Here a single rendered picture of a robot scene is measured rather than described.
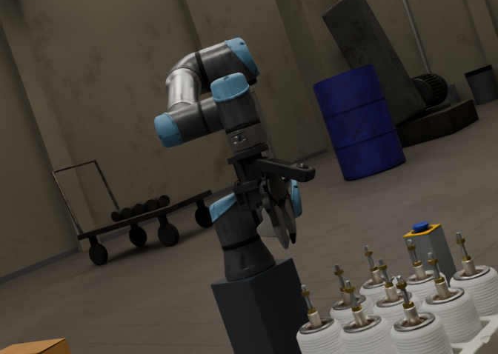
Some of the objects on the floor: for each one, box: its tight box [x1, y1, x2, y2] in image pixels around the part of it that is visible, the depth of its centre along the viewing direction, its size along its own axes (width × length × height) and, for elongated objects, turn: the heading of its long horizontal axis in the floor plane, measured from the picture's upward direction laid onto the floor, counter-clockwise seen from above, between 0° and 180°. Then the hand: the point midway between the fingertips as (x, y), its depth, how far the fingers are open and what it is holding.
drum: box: [313, 64, 406, 181], centre depth 631 cm, size 64×64×101 cm
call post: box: [404, 225, 457, 288], centre depth 158 cm, size 7×7×31 cm
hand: (291, 239), depth 131 cm, fingers open, 3 cm apart
